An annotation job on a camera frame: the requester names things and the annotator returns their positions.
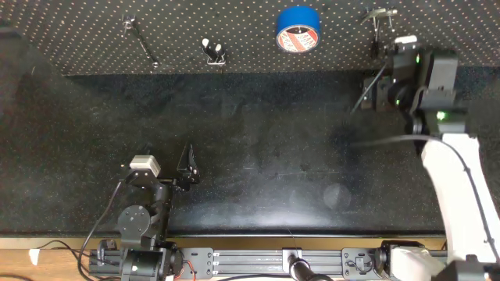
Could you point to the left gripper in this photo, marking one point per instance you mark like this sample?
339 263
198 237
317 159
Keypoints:
154 182

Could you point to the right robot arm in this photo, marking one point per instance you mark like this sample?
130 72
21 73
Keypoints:
453 183

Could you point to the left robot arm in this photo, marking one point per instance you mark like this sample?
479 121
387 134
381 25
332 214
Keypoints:
137 224

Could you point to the black pegboard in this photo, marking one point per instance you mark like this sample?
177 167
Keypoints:
242 23

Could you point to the metal hook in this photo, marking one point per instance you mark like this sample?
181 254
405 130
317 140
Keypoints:
127 24
298 30
214 54

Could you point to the wrench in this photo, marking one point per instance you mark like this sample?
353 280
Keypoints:
141 42

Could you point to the roll of blue tape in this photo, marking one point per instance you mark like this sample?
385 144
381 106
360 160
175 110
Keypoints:
298 24

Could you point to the white tape scrap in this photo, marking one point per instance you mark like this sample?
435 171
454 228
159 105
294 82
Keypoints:
34 256

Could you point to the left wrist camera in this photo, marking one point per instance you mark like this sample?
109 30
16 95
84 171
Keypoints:
145 164

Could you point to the mounting rail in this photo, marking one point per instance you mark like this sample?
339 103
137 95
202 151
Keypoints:
250 263

